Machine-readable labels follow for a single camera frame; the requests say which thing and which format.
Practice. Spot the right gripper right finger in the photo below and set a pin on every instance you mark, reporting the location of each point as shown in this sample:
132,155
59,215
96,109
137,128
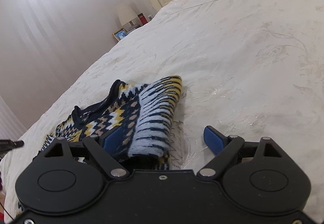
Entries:
225,150

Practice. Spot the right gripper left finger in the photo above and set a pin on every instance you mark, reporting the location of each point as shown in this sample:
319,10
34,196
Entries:
102,150

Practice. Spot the navy yellow patterned knit sweater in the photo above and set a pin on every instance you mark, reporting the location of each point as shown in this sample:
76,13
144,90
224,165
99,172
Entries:
62,178

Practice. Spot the cream bedspread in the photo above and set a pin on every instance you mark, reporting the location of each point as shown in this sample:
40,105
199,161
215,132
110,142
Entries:
252,68

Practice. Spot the gold framed photo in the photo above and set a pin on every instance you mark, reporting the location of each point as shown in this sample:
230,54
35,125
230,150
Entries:
120,34

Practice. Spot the cream table lamp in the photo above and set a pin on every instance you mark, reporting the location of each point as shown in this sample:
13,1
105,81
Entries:
126,16

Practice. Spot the small white picture frame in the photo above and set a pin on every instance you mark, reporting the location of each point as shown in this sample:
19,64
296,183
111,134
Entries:
150,17

